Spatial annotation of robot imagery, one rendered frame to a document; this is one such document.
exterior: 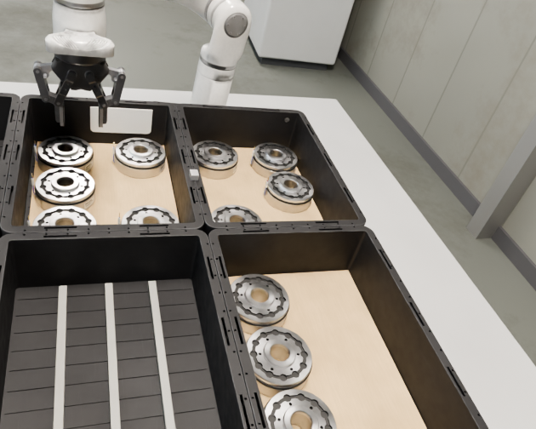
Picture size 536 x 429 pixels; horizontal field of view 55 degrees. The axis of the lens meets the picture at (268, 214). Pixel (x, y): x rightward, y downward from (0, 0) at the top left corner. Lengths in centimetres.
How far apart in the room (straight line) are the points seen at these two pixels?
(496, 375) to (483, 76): 203
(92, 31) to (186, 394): 53
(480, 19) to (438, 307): 207
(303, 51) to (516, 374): 296
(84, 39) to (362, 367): 64
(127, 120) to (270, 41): 261
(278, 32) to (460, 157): 149
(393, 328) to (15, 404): 56
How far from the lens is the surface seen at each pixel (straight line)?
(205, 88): 131
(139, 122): 115
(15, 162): 95
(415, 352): 83
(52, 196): 98
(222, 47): 126
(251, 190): 110
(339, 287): 95
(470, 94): 300
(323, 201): 108
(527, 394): 117
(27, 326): 83
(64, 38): 79
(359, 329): 90
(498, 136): 283
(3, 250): 79
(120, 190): 105
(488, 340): 121
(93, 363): 78
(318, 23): 373
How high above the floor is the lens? 149
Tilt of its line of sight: 39 degrees down
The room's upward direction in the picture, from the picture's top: 16 degrees clockwise
